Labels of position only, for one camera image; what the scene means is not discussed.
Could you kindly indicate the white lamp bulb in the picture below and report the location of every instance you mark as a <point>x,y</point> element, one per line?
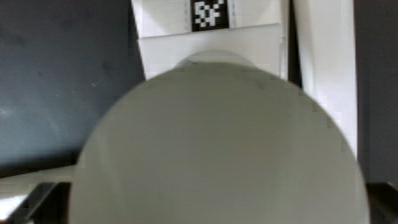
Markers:
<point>217,152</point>

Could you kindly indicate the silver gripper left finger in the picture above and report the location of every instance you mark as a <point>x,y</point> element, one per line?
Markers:
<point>38,209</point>

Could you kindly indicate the white U-shaped fence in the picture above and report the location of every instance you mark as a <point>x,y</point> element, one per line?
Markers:
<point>71,68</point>

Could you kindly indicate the white lamp base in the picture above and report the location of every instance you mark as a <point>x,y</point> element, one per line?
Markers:
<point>226,31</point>

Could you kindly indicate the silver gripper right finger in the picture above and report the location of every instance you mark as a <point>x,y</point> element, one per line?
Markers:
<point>382,194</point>

